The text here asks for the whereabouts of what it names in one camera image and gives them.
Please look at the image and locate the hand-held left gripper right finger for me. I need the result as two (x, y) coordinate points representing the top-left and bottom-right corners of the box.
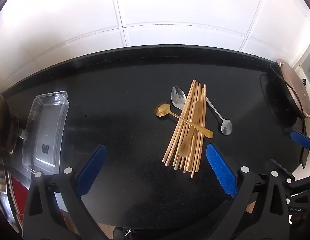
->
(185, 143), (294, 240)

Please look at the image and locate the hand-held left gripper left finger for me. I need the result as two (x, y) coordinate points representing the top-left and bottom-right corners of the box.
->
(22, 144), (115, 240)

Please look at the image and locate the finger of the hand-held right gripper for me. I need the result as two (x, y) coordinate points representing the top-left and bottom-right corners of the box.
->
(286, 177), (310, 196)
(289, 130), (310, 150)

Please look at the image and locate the small silver spoon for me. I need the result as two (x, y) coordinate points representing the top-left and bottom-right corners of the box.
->
(205, 96), (232, 136)

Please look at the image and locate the brown wooden spoon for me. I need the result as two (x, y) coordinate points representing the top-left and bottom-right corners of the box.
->
(179, 100), (204, 157)

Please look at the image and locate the clear plastic container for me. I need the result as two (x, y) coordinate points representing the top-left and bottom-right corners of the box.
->
(21, 90), (70, 175)

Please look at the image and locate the pile of wooden chopsticks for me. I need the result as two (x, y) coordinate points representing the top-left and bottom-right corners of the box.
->
(162, 79), (207, 179)

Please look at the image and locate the gold metal spoon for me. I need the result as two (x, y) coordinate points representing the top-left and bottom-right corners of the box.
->
(155, 102), (214, 139)

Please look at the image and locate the large silver spoon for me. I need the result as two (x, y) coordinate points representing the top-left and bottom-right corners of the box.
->
(171, 86), (187, 111)

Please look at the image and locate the copper-coloured lid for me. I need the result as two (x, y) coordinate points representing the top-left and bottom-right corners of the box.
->
(276, 59), (310, 120)

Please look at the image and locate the red panel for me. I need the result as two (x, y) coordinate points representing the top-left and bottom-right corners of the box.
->
(10, 176), (29, 215)

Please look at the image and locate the stainless steel stove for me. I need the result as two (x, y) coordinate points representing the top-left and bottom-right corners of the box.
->
(0, 152), (28, 233)

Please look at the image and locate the dirty dark wok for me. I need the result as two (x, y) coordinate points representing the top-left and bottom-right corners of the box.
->
(0, 90), (20, 155)

